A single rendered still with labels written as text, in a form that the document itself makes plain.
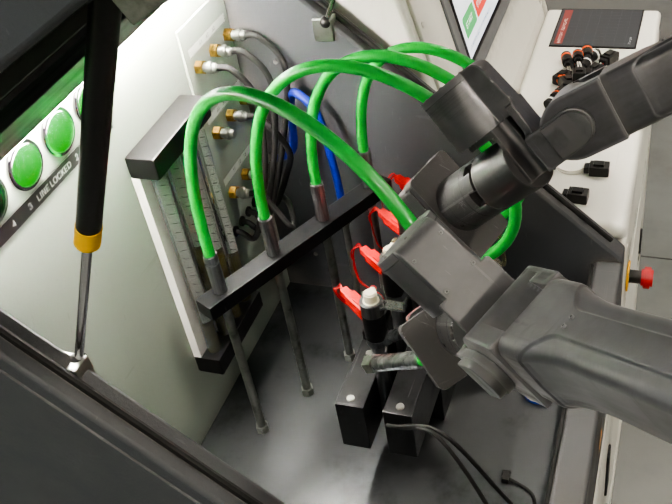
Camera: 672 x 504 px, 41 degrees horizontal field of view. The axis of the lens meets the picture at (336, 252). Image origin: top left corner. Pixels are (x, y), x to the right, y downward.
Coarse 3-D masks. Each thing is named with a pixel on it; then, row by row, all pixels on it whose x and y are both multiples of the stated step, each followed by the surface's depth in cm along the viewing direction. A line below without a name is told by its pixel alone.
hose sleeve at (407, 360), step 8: (400, 352) 91; (408, 352) 89; (376, 360) 93; (384, 360) 92; (392, 360) 91; (400, 360) 90; (408, 360) 89; (416, 360) 88; (376, 368) 94; (384, 368) 93; (392, 368) 91; (400, 368) 90; (408, 368) 89; (416, 368) 88
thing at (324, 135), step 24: (216, 96) 86; (240, 96) 83; (264, 96) 81; (192, 120) 92; (312, 120) 78; (192, 144) 95; (336, 144) 77; (192, 168) 98; (360, 168) 77; (192, 192) 101; (384, 192) 76; (408, 216) 76
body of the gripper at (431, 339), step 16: (416, 320) 75; (432, 320) 75; (448, 320) 71; (416, 336) 74; (432, 336) 75; (448, 336) 71; (416, 352) 74; (432, 352) 75; (448, 352) 75; (432, 368) 74; (448, 368) 75; (448, 384) 74
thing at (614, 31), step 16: (560, 16) 181; (576, 16) 180; (592, 16) 179; (608, 16) 178; (624, 16) 177; (640, 16) 176; (560, 32) 176; (576, 32) 175; (592, 32) 174; (608, 32) 173; (624, 32) 172; (624, 48) 167
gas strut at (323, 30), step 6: (330, 0) 116; (330, 6) 116; (330, 12) 117; (312, 18) 119; (318, 18) 118; (324, 18) 118; (330, 18) 118; (312, 24) 119; (318, 24) 119; (324, 24) 118; (330, 24) 118; (318, 30) 119; (324, 30) 119; (330, 30) 119; (318, 36) 120; (324, 36) 119; (330, 36) 119
